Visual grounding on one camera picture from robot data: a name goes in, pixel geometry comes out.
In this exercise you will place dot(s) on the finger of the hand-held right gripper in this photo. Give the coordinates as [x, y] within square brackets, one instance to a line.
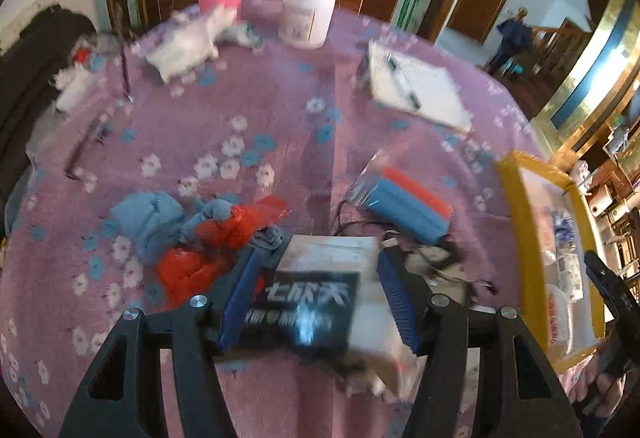
[612, 288]

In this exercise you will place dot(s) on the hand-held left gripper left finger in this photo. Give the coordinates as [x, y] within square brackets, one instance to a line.
[240, 298]

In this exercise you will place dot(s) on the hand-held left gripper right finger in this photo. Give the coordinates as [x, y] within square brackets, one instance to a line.
[397, 303]

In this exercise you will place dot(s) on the red plastic bag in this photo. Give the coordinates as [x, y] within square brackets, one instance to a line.
[235, 228]
[192, 273]

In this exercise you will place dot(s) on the black and white packet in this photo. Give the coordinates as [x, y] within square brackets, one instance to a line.
[310, 303]

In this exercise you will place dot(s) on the blue cloth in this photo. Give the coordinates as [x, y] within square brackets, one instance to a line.
[145, 223]
[215, 213]

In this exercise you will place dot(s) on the blue orange sponge pack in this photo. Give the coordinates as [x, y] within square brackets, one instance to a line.
[405, 205]

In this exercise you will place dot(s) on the yellow tray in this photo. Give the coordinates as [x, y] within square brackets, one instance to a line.
[520, 218]

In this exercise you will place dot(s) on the person's right hand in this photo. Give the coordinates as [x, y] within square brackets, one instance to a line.
[595, 385]

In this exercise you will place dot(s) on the white plastic packet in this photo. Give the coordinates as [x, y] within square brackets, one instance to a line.
[562, 313]

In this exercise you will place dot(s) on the white packet blue print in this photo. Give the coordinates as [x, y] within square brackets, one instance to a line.
[562, 230]

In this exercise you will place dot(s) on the cluttered wooden shelf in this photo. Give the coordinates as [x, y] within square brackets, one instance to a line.
[615, 198]

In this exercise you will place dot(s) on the pink floral tablecloth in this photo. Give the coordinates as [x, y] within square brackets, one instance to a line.
[280, 127]

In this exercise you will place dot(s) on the golden pillar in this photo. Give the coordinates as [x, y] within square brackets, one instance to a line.
[585, 77]

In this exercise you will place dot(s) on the dark pen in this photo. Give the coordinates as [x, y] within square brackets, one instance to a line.
[85, 147]

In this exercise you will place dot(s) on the white notebook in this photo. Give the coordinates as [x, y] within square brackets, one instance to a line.
[430, 87]

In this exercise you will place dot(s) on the black pen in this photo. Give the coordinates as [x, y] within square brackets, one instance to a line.
[405, 82]

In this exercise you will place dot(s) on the wooden stair railing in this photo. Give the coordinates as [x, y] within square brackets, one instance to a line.
[560, 47]

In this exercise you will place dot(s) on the grey cloth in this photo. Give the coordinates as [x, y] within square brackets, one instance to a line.
[242, 35]

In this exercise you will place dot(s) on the small white packet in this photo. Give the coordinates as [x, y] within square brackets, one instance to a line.
[75, 90]

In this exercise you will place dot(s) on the thin dark stick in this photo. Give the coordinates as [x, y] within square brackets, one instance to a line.
[124, 57]

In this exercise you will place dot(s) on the small red container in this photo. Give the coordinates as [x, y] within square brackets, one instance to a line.
[83, 56]

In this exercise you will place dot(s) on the black jacket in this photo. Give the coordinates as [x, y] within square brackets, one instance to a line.
[35, 67]

